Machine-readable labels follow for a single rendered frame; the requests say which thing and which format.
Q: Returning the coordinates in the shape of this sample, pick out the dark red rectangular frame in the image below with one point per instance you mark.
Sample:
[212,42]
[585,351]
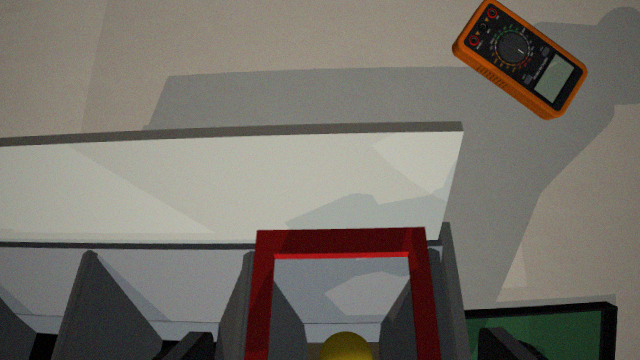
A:
[408,242]

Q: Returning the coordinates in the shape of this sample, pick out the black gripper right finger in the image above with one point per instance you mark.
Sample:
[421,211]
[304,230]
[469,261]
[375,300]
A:
[495,343]

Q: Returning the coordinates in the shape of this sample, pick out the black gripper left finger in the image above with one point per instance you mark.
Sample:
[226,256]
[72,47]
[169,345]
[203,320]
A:
[194,346]

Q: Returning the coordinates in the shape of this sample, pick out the orange digital multimeter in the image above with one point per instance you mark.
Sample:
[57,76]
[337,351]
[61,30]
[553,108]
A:
[520,60]

